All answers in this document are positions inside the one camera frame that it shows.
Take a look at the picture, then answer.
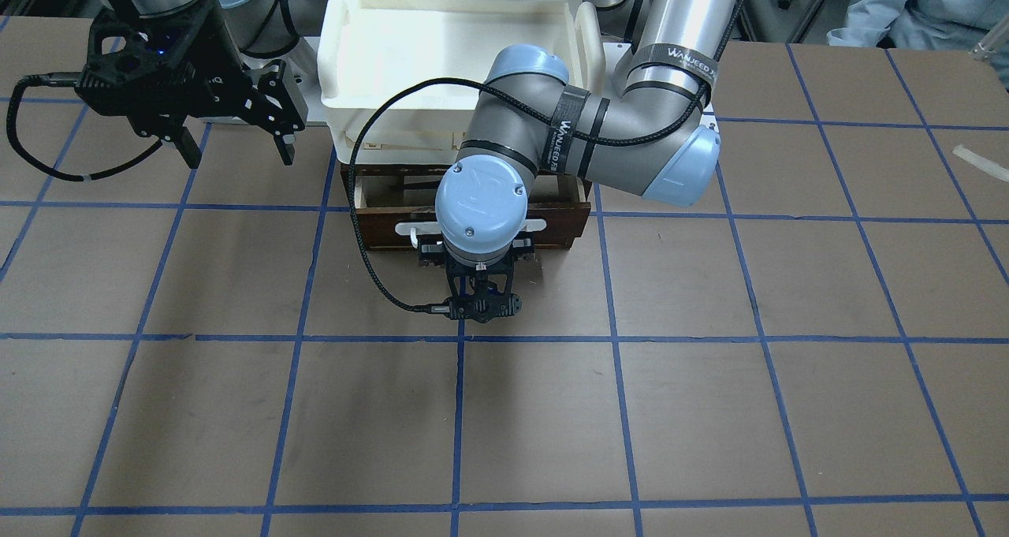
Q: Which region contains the white drawer handle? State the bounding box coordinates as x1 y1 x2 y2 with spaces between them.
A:
394 218 547 254

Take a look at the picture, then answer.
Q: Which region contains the white plastic tray box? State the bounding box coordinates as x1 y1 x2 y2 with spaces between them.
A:
317 0 606 166

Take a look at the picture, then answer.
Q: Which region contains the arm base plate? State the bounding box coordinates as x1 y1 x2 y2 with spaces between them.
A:
201 35 326 125

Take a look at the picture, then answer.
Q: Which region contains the person in blue shirt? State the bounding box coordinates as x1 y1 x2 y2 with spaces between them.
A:
826 0 1008 51

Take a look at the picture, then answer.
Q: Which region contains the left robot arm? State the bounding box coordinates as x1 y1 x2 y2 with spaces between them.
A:
419 0 742 322

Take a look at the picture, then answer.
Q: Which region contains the wooden drawer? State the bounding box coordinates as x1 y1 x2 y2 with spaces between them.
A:
354 174 590 251

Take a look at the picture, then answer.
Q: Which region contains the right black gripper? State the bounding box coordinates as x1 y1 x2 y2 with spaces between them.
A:
75 0 307 170

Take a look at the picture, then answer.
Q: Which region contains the dark brown drawer cabinet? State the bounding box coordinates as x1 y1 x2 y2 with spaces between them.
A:
354 154 569 254

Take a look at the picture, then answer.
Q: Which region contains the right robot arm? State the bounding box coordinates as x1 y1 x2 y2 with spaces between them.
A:
75 0 329 168

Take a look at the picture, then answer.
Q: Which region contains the black braided cable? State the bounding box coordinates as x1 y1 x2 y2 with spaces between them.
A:
347 0 750 315

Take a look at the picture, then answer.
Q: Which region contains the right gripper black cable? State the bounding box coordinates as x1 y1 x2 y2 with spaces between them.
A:
6 73 166 183

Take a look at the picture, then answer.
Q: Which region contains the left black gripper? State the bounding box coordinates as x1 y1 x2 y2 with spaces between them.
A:
419 236 534 323

